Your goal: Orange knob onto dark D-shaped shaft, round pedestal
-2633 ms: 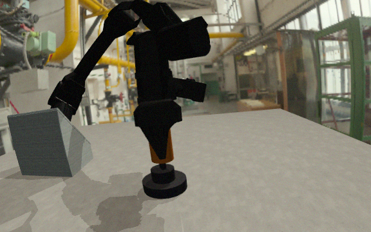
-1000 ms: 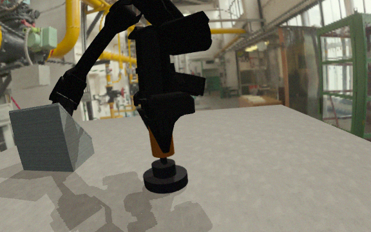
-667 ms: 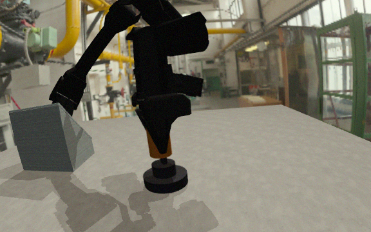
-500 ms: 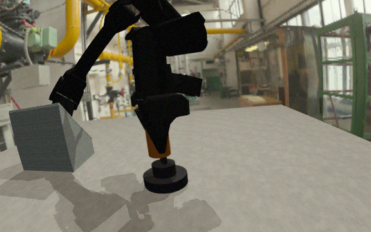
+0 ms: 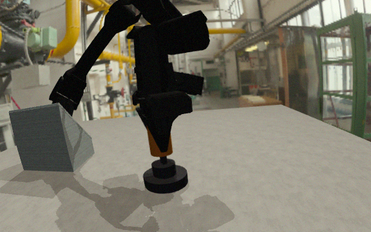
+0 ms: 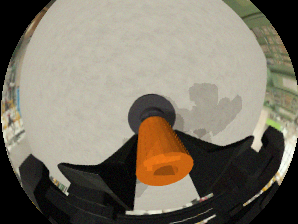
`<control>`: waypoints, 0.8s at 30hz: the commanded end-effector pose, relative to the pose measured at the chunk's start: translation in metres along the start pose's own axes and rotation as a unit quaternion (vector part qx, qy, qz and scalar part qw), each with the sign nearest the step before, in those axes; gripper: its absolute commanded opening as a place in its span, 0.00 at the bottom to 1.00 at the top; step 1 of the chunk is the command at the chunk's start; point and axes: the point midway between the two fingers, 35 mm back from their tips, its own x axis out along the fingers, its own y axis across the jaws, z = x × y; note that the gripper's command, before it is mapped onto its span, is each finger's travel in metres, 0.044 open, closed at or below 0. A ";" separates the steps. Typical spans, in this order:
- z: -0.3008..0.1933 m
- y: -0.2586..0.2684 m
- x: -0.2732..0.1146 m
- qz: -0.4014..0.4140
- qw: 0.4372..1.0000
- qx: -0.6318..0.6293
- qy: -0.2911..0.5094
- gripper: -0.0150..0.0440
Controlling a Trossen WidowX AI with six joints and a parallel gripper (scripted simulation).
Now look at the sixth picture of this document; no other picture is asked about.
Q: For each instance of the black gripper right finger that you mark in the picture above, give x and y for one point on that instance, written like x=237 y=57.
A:
x=210 y=160

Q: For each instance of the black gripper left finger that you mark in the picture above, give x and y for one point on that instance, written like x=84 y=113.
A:
x=115 y=175

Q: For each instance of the black stepped round pedestal with shaft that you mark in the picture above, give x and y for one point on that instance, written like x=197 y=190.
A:
x=150 y=106

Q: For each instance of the orange knob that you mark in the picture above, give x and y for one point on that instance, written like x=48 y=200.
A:
x=161 y=157

